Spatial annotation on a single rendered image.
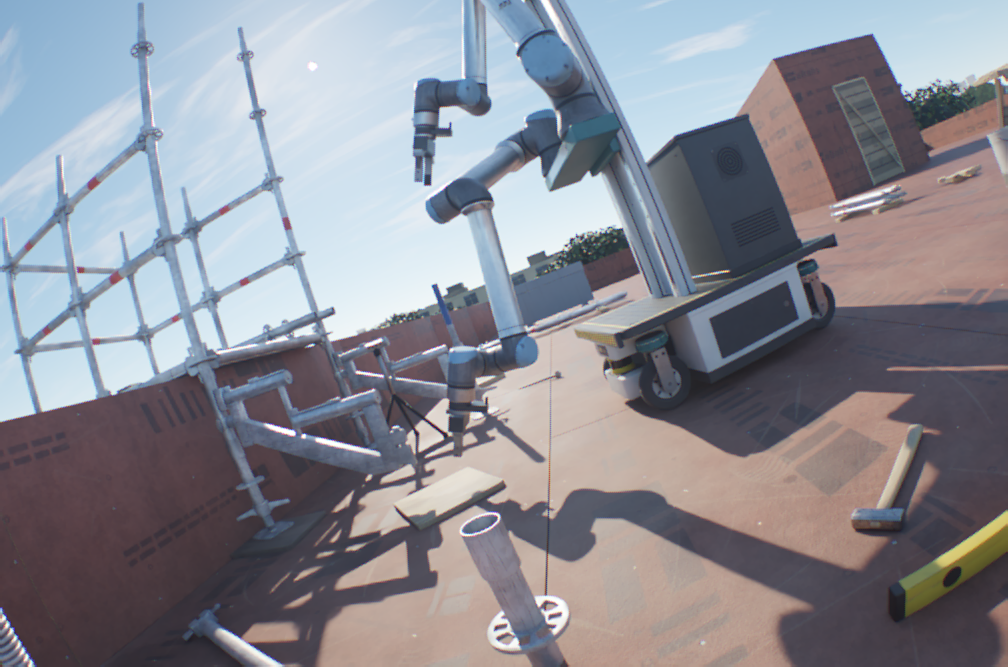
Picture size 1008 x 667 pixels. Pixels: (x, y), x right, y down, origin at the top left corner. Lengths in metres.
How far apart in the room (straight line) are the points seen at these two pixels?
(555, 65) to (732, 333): 0.98
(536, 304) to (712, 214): 5.86
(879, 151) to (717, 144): 9.02
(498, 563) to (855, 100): 10.47
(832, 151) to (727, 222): 8.31
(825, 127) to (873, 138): 1.20
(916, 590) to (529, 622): 0.50
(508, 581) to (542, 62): 1.29
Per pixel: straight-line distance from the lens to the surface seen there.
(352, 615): 1.17
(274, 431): 1.81
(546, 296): 7.35
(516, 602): 0.69
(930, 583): 0.68
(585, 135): 1.54
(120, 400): 1.80
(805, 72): 10.27
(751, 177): 1.79
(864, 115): 10.70
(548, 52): 1.47
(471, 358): 1.49
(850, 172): 10.07
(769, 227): 1.79
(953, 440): 1.01
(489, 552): 0.64
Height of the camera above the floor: 0.52
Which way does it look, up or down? 2 degrees up
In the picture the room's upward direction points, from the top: 21 degrees counter-clockwise
